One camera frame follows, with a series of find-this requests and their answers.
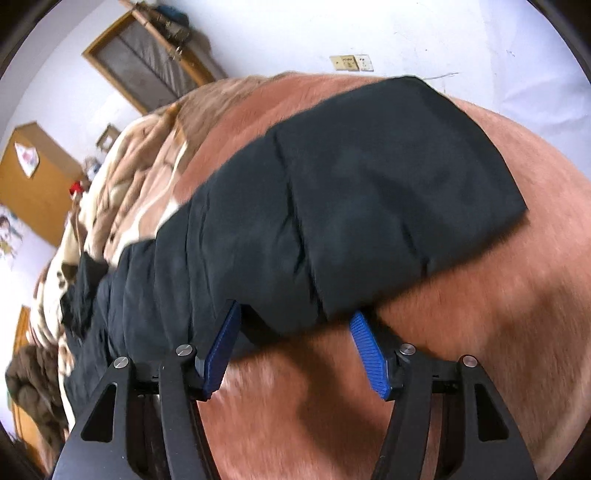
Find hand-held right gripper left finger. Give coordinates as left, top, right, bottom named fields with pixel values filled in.
left=53, top=300, right=243, bottom=480

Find black padded jacket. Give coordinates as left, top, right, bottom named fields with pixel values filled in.
left=60, top=76, right=529, bottom=418

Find white paper sticker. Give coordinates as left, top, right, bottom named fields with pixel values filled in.
left=15, top=141, right=39, bottom=179

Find wooden wardrobe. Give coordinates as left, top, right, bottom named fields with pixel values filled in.
left=0, top=121, right=86, bottom=247

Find brown cream printed blanket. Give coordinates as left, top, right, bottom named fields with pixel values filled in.
left=28, top=71, right=591, bottom=480

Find wall poster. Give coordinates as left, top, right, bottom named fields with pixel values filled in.
left=0, top=215, right=24, bottom=269

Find hanging clothes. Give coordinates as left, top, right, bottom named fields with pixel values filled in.
left=151, top=2, right=192, bottom=61

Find dark brown padded coat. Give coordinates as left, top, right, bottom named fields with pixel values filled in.
left=4, top=344, right=70, bottom=462

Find wooden furniture panel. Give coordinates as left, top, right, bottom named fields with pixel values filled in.
left=9, top=305, right=48, bottom=467

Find wooden door frame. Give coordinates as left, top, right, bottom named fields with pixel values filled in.
left=82, top=9, right=229, bottom=116

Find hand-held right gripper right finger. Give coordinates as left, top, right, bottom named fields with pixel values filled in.
left=348, top=311, right=539, bottom=480

